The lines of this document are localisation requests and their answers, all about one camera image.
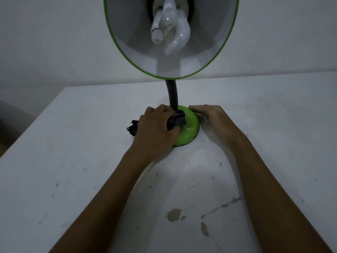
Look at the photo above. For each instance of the person's left hand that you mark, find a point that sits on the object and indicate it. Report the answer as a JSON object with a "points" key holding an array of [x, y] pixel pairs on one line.
{"points": [[155, 137]]}

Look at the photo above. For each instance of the person's right hand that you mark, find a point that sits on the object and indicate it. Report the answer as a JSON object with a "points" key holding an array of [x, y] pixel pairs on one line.
{"points": [[216, 121]]}

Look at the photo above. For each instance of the dark grey cloth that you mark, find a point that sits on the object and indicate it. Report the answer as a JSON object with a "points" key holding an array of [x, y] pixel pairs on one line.
{"points": [[177, 118]]}

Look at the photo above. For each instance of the person's right forearm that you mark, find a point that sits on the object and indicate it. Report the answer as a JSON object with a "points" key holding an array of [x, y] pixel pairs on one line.
{"points": [[276, 200]]}

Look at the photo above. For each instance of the light wooden cabinet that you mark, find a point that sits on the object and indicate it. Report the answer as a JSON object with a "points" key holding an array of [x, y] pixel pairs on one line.
{"points": [[10, 126]]}

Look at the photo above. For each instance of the green table lamp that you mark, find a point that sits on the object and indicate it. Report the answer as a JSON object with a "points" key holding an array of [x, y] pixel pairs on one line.
{"points": [[189, 129]]}

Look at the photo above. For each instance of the person's left forearm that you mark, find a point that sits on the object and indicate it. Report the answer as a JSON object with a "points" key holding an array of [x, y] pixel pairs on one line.
{"points": [[100, 208]]}

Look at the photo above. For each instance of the white fluorescent light bulb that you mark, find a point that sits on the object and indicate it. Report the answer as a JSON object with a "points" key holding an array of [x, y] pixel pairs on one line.
{"points": [[171, 28]]}

